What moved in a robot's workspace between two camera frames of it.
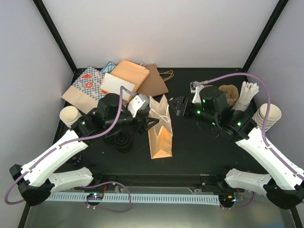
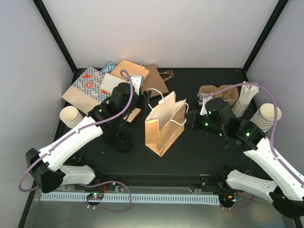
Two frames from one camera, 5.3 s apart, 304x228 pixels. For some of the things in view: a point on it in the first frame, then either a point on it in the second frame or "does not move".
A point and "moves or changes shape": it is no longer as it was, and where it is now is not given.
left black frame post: [54, 34] does not move
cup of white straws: [248, 91] does not move
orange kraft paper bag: [160, 135] moves or changes shape
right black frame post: [265, 33] does not move
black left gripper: [142, 128] → [144, 99]
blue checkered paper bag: [85, 93] does not move
